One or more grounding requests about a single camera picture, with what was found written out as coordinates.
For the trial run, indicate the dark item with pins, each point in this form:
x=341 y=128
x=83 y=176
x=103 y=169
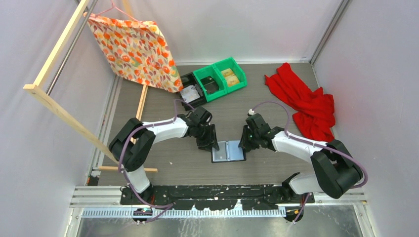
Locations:
x=210 y=85

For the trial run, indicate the green bin with dark item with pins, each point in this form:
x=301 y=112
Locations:
x=216 y=75

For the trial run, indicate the black leather card holder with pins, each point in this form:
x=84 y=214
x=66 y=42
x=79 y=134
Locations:
x=229 y=151

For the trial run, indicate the pink hanger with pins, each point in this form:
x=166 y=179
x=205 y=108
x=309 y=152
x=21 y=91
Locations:
x=127 y=9

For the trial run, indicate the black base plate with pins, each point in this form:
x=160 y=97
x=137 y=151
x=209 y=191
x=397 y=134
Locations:
x=223 y=197

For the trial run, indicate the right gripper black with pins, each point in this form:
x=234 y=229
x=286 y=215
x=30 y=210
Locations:
x=244 y=143

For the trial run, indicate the yellow packets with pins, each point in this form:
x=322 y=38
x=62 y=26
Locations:
x=230 y=77

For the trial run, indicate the red cloth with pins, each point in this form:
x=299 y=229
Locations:
x=315 y=110

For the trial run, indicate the black tray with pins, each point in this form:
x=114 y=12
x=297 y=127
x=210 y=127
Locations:
x=190 y=79

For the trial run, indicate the white cards in tray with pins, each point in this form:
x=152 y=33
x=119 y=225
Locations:
x=190 y=94

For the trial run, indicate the green bin with yellow packets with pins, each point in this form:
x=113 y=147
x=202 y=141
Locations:
x=231 y=63

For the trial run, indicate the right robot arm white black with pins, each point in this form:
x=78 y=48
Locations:
x=334 y=171

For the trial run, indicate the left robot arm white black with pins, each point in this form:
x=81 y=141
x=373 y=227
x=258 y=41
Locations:
x=134 y=141

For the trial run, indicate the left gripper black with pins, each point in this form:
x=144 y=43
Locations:
x=211 y=141

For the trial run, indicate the floral fabric bag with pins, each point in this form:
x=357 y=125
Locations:
x=137 y=51

